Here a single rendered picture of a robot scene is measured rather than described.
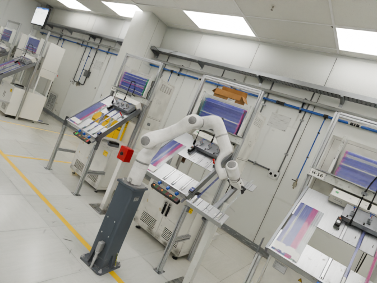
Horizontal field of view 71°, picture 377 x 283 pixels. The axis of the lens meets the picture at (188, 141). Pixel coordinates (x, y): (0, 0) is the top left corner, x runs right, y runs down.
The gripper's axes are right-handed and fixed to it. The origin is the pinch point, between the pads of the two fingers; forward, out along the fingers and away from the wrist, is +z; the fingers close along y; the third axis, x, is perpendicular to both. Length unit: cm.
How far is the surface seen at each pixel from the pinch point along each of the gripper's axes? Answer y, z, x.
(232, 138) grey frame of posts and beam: 49, 18, -56
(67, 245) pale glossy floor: 89, 4, 116
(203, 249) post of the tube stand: 8, 37, 46
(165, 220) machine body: 72, 62, 42
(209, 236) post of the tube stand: 8.3, 30.0, 35.2
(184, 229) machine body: 48, 61, 38
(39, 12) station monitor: 554, -61, -104
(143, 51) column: 365, 44, -186
